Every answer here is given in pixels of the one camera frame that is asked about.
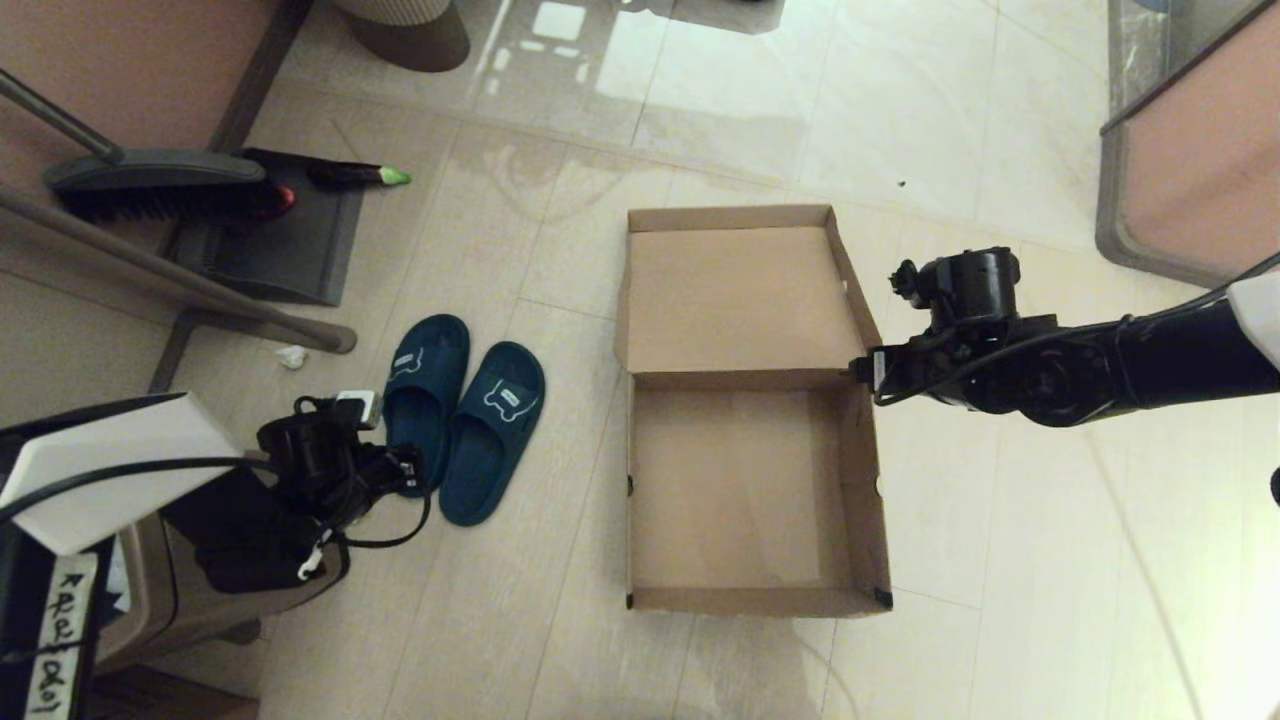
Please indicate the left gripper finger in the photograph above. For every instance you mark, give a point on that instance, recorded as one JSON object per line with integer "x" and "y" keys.
{"x": 407, "y": 458}
{"x": 411, "y": 484}

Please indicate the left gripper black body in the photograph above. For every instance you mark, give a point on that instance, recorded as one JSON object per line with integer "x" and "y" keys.
{"x": 310, "y": 460}

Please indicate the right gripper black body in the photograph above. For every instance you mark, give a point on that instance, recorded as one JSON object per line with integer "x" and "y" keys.
{"x": 960, "y": 370}

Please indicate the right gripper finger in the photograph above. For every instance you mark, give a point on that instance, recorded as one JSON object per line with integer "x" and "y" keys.
{"x": 865, "y": 362}
{"x": 866, "y": 382}

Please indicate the navy blue slipper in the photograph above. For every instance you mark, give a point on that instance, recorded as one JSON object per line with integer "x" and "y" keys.
{"x": 490, "y": 460}
{"x": 440, "y": 350}

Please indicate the brown cardboard shoe box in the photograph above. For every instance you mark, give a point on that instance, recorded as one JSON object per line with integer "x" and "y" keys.
{"x": 740, "y": 480}

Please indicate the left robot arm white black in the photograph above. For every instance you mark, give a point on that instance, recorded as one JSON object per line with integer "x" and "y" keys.
{"x": 110, "y": 470}

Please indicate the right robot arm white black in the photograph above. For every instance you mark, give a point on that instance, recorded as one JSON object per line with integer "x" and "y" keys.
{"x": 1180, "y": 360}

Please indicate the crumpled white tissue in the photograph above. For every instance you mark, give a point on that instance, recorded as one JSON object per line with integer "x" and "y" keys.
{"x": 292, "y": 357}

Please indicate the brown plastic trash bin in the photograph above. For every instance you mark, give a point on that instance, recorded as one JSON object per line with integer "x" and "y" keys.
{"x": 200, "y": 620}

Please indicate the dark grey dustpan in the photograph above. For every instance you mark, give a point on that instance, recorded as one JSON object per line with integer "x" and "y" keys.
{"x": 290, "y": 250}

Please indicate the grey metal furniture leg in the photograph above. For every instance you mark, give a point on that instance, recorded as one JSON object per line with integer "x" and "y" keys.
{"x": 150, "y": 265}

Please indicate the black stick green tip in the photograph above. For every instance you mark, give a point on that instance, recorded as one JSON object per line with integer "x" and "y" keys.
{"x": 350, "y": 175}

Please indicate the grey broom black bristles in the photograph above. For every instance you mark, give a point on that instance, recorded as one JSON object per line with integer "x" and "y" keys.
{"x": 150, "y": 170}

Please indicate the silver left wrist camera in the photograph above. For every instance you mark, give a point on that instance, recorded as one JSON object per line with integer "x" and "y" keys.
{"x": 358, "y": 408}

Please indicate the pink panel grey frame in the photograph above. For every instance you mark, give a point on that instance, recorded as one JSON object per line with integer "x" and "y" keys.
{"x": 1200, "y": 160}

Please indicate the pink panel dark frame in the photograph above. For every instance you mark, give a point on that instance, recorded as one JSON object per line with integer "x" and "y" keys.
{"x": 130, "y": 60}

